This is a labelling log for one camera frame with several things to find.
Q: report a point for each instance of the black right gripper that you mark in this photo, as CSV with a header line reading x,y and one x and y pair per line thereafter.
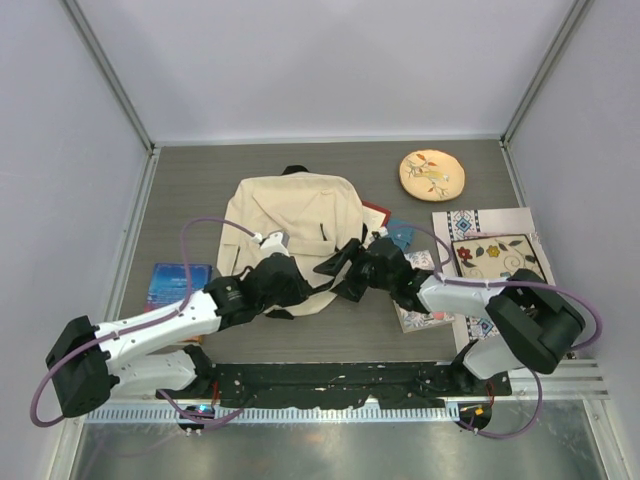
x,y
350,287

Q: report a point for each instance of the small blue wallet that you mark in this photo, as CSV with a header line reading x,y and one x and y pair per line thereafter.
x,y
401,233

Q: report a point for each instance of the black mounting base plate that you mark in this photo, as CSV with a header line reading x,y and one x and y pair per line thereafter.
x,y
395,385

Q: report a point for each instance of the white slotted cable duct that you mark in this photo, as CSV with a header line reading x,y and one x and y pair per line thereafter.
x,y
370,412

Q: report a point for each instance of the cream canvas backpack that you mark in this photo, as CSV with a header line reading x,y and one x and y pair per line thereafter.
x,y
319,213

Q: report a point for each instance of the blue sunset cover book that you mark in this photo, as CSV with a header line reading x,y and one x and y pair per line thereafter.
x,y
168,283

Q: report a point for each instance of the patterned white placemat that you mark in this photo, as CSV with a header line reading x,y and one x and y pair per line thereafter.
x,y
456,225

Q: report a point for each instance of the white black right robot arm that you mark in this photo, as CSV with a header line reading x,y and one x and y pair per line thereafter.
x,y
536,325

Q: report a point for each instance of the floral cover notebook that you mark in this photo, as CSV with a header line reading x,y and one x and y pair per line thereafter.
x,y
411,321

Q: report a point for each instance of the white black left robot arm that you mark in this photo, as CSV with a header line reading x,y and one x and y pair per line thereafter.
x,y
90,362

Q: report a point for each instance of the square flower pattern plate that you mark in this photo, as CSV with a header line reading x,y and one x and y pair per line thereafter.
x,y
493,259

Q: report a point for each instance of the red bordered book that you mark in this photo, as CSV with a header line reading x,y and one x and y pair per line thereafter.
x,y
375,217

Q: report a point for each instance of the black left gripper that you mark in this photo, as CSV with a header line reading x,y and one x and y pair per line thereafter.
x,y
302,291

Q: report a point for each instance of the round bird pattern plate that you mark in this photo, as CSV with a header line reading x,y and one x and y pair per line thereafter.
x,y
432,175

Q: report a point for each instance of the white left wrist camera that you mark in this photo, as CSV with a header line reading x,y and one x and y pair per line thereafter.
x,y
274,243

